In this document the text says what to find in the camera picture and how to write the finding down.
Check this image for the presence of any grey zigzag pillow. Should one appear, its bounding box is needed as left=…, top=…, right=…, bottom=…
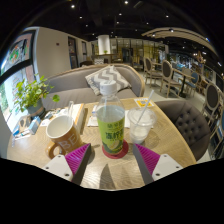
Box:
left=84, top=64, right=132, bottom=97

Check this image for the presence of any clear plastic cup with straw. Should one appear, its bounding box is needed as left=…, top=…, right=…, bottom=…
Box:
left=127, top=89, right=158, bottom=145

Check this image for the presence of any grey curved sofa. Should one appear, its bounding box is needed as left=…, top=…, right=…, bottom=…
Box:
left=41, top=63, right=147, bottom=111

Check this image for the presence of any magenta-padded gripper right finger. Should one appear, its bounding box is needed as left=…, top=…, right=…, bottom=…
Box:
left=132, top=143, right=184, bottom=186

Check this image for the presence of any clear green-labelled drink bottle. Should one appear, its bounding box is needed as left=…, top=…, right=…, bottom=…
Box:
left=95, top=79, right=126, bottom=156

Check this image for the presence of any white round pillar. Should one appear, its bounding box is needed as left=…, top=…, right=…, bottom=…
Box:
left=97, top=34, right=111, bottom=56

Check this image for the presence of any brown mug with white inside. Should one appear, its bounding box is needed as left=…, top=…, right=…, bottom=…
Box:
left=45, top=114, right=84, bottom=160

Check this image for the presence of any black-framed food poster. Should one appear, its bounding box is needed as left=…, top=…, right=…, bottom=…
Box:
left=0, top=29, right=37, bottom=76

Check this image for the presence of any dark grey tufted armchair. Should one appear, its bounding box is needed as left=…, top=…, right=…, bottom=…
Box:
left=154, top=99, right=213, bottom=162

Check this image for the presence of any flat round red coaster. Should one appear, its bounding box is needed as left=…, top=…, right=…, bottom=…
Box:
left=101, top=139, right=130, bottom=160

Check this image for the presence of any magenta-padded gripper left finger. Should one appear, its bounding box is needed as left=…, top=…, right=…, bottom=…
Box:
left=42, top=143, right=92, bottom=186

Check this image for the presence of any thick printed menu board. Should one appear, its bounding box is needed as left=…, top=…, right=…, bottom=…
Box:
left=64, top=103, right=86, bottom=134

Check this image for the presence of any group of ceiling lights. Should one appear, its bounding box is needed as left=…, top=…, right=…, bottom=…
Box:
left=68, top=0, right=208, bottom=38

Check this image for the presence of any group of dining chairs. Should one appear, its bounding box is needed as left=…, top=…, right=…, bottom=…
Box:
left=143, top=54, right=224, bottom=158

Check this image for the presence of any yellow square card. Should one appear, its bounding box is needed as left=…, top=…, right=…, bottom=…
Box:
left=133, top=97, right=155, bottom=109

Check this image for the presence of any green potted plant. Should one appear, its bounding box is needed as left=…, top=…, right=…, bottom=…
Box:
left=14, top=74, right=61, bottom=118

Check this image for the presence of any small light blue box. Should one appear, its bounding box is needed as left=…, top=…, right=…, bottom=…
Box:
left=28, top=115, right=42, bottom=135

